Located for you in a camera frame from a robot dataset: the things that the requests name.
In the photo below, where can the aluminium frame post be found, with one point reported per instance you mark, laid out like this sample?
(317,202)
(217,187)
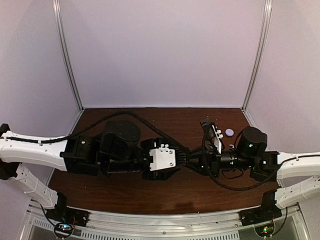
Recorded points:
(264,31)
(65,54)

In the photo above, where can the left aluminium frame post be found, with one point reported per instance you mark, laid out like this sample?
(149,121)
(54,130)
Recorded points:
(65,54)

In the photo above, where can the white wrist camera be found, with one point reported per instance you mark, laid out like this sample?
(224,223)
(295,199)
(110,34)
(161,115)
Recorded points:
(212,134)
(165,156)

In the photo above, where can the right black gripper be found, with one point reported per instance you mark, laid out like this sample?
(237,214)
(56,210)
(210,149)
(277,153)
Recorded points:
(210,159)

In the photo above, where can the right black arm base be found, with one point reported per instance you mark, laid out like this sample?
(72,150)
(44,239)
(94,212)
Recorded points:
(267,211)

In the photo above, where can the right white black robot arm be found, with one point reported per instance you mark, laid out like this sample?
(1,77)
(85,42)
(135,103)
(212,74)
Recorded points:
(297,174)

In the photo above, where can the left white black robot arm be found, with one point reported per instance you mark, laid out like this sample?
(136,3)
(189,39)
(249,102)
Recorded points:
(118,149)

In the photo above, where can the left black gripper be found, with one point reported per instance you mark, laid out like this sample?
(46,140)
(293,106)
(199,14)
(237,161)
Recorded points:
(162,175)

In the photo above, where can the front aluminium rail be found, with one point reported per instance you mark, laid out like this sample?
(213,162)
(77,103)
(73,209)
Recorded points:
(223,225)

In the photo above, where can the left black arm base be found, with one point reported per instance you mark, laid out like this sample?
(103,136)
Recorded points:
(62,213)

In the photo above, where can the lavender charging case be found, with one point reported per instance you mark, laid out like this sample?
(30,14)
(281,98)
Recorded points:
(229,132)

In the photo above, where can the small circuit board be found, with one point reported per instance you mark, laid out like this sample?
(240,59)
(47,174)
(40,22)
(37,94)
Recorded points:
(265,230)
(63,230)

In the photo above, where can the right small circuit board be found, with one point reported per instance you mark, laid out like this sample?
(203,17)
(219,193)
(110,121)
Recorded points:
(265,230)

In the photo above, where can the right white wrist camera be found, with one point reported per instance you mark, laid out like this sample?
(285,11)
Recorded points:
(212,134)

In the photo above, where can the right aluminium frame post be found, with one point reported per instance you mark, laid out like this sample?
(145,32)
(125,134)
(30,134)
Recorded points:
(264,31)

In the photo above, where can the left small circuit board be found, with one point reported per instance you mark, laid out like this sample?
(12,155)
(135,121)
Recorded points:
(63,230)

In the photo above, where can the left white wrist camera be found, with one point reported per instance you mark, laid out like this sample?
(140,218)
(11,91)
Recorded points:
(165,156)

